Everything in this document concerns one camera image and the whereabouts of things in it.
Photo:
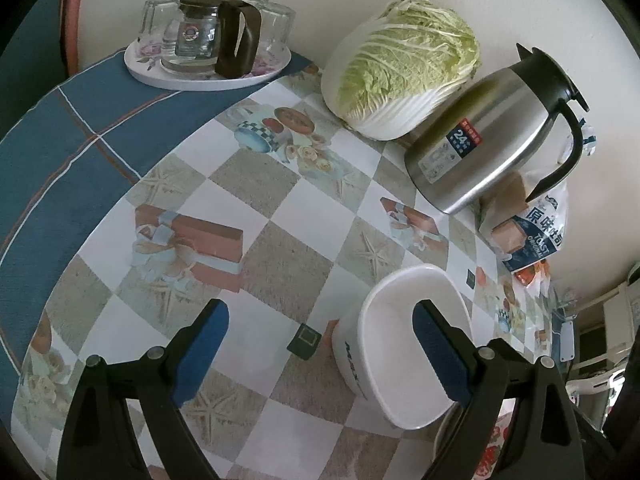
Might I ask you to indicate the clear glass cup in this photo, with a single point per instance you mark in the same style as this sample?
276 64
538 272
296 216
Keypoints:
567 305

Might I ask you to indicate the white square bowl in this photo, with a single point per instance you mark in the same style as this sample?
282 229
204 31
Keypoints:
380 320

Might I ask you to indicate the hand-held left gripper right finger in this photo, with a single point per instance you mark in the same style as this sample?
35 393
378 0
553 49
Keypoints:
440 350

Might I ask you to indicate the stainless steel thermos jug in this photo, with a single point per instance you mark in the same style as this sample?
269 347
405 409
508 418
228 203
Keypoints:
475 145

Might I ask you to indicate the blue striped tablecloth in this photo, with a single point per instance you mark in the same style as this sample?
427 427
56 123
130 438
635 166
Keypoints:
65 160

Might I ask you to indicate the red rimmed white bowl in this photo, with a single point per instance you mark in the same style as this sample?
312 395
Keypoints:
492 447

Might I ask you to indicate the napa cabbage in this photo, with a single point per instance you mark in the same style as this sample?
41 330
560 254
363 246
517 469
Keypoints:
400 60

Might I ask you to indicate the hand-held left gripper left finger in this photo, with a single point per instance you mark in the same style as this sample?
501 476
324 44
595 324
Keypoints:
200 350

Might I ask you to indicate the orange snack packet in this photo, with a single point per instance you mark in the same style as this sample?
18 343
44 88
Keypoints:
530 276

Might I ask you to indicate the bagged sliced bread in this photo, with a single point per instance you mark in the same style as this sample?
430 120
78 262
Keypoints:
540 230

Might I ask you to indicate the white floral oval tray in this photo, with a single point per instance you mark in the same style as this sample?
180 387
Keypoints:
150 72

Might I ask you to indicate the white power adapter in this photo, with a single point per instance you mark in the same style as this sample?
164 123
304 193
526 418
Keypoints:
566 340

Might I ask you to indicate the pink rimmed chair back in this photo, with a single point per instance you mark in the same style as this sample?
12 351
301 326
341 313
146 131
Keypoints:
72 20

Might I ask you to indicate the checkered printed table cover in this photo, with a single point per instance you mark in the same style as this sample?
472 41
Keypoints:
280 220

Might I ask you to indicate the white plastic rack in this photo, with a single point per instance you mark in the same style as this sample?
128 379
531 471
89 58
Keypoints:
620 310

